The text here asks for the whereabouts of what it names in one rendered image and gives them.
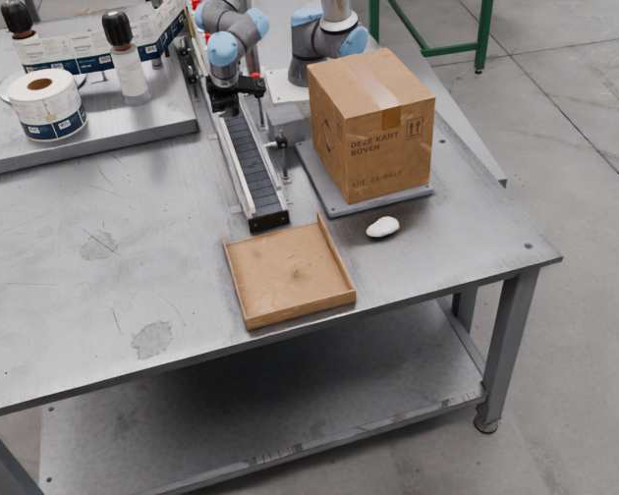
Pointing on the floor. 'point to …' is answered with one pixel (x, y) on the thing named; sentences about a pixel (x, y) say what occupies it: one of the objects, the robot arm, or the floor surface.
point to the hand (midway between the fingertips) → (235, 113)
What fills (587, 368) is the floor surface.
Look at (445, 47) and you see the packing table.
